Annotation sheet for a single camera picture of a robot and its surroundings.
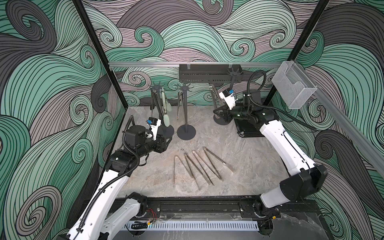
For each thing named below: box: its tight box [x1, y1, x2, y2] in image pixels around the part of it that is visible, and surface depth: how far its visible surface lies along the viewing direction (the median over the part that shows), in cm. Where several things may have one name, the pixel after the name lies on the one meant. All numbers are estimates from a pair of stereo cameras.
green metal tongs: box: [160, 88, 172, 127], surface depth 85 cm
